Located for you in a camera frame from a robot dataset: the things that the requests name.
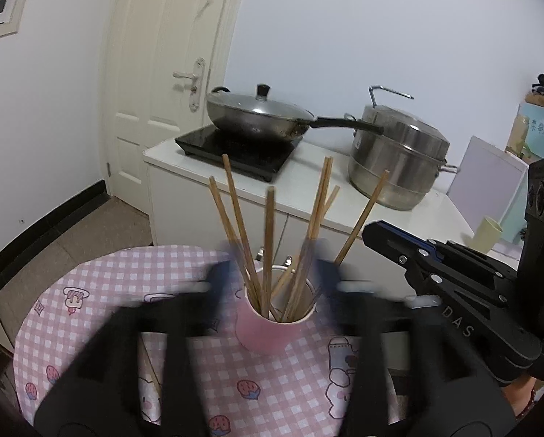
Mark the pink checked tablecloth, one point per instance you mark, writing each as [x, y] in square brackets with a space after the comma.
[94, 282]

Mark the cream panelled door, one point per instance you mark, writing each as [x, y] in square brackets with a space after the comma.
[162, 54]

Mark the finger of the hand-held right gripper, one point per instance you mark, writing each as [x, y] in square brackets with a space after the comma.
[390, 241]
[481, 261]

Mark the pink paper cup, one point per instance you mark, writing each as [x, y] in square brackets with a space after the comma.
[267, 337]

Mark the person's right forearm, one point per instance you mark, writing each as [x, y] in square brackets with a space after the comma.
[513, 396]

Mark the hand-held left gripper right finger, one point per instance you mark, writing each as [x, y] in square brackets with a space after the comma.
[326, 280]

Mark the stainless steel steamer pot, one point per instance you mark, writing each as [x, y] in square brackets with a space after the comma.
[399, 159]

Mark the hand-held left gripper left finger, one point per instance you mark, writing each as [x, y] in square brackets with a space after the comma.
[222, 275]

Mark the glass wok lid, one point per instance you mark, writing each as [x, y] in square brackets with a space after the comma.
[258, 107]

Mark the black induction cooktop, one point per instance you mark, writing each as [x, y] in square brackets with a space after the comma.
[208, 145]

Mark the cream plastic cup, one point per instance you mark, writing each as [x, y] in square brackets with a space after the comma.
[486, 234]

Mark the light blue printed box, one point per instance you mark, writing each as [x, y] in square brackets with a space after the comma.
[529, 132]

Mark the white kitchen cabinet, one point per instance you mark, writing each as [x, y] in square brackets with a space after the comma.
[185, 200]

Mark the lavender board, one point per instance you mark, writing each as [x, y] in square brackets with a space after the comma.
[486, 177]

